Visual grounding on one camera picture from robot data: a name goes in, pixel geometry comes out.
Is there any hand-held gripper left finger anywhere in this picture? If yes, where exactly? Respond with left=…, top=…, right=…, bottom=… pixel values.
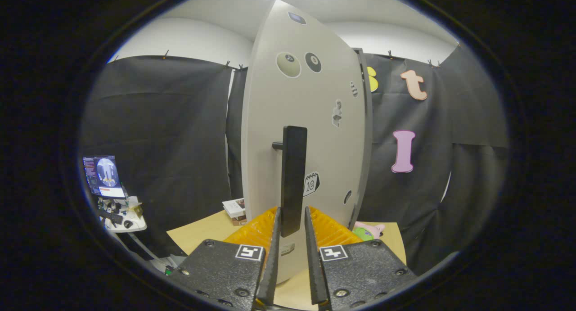
left=169, top=207, right=282, bottom=311

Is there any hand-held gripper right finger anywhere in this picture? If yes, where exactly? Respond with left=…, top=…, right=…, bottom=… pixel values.
left=305, top=206, right=419, bottom=311

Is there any black door handle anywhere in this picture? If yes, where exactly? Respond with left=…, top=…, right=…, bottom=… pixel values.
left=272, top=126, right=308, bottom=238

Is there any grey shoe cabinet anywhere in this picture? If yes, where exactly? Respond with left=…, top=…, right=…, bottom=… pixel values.
left=351, top=48, right=374, bottom=233

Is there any light grey shoe cabinet door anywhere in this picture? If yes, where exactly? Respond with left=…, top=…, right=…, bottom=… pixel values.
left=241, top=0, right=367, bottom=284

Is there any green and pink plush toy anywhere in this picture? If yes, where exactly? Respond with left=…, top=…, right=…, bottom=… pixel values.
left=352, top=221, right=386, bottom=242

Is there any white book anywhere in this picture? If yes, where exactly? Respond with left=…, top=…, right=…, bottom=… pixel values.
left=222, top=198, right=246, bottom=218

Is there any black backdrop cloth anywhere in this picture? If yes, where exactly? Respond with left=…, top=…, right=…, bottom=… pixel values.
left=80, top=45, right=509, bottom=275

